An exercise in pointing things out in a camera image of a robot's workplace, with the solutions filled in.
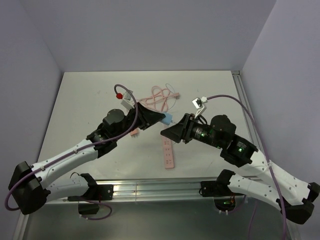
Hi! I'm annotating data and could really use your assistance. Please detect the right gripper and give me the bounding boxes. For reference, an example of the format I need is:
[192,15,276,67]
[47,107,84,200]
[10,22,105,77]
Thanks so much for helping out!
[160,112,223,148]

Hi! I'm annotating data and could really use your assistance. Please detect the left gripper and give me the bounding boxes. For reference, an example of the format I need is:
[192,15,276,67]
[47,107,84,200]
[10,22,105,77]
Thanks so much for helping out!
[113,102,165,141]

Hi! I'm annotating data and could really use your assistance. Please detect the pink power strip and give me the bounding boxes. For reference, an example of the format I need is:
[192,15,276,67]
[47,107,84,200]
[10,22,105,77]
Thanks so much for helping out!
[161,136,175,170]

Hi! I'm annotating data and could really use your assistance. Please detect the blue charger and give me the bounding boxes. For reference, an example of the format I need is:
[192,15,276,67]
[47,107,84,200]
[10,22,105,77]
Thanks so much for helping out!
[160,112,173,126]

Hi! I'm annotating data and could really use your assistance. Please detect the orange pink charger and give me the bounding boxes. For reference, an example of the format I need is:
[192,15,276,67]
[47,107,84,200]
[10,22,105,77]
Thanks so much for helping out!
[130,128,140,138]

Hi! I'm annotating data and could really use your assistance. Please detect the pink power strip cord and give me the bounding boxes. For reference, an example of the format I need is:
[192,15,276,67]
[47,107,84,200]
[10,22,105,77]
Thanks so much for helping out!
[137,85,181,113]

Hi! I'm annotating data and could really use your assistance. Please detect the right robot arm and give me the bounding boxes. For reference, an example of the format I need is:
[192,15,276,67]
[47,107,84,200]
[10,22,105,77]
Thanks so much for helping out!
[160,113,320,225]

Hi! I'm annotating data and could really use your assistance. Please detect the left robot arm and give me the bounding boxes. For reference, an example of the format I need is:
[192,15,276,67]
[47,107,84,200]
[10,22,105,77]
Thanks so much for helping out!
[8,103,166,215]

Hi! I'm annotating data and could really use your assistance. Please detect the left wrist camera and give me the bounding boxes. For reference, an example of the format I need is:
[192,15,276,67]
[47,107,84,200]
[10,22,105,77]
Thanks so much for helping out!
[116,91,134,111]

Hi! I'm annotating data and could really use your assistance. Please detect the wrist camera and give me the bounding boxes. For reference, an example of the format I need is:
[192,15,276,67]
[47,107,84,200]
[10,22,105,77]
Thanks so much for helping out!
[116,91,134,111]
[192,96,208,118]

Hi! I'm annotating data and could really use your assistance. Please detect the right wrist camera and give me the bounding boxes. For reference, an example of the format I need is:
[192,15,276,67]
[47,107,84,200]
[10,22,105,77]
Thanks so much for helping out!
[192,96,208,118]

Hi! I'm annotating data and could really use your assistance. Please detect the front aluminium rail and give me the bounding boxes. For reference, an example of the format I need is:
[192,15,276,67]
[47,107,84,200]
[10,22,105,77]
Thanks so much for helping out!
[23,176,263,206]

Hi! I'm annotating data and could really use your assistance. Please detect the aluminium rail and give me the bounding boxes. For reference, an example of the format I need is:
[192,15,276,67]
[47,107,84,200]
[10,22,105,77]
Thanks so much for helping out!
[231,70,256,138]
[23,176,263,206]

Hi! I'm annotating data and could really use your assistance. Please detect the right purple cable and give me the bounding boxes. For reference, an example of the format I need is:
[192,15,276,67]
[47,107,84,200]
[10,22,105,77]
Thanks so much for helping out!
[206,93,288,240]

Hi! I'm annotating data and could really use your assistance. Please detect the purple cable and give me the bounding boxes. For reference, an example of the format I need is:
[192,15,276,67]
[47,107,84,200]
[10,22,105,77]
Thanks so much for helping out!
[4,84,139,221]
[206,93,288,240]

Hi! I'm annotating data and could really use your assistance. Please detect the right side aluminium rail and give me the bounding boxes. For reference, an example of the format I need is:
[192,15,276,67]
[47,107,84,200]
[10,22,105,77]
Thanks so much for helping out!
[231,70,256,138]

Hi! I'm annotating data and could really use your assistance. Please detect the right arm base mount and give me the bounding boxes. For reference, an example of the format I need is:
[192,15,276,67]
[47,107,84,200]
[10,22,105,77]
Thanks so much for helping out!
[198,180,247,213]

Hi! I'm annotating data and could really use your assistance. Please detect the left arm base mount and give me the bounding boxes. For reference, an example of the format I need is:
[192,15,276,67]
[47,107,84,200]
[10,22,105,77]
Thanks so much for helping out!
[67,184,114,221]

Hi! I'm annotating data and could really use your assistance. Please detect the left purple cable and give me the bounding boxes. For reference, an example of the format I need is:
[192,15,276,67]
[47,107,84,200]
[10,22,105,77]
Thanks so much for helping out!
[4,84,139,221]

